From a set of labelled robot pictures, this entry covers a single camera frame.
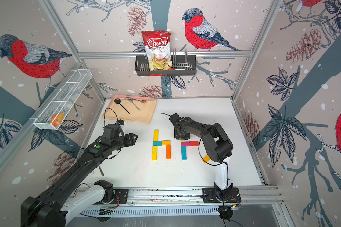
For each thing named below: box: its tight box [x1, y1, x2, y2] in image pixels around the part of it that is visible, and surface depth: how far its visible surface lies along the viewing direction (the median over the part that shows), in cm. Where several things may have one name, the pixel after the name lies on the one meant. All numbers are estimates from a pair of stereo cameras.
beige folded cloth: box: [101, 95, 157, 125], surface depth 117 cm
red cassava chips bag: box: [141, 30, 173, 77], surface depth 85 cm
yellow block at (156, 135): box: [153, 129, 159, 142], surface depth 100 cm
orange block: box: [166, 144, 171, 159], surface depth 92 cm
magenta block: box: [180, 141, 191, 147], surface depth 94 cm
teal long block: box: [181, 146, 188, 160], surface depth 91 cm
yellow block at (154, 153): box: [151, 146, 158, 162], surface depth 92 cm
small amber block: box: [161, 140, 171, 146], surface depth 97 cm
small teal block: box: [152, 140, 162, 147], surface depth 95 cm
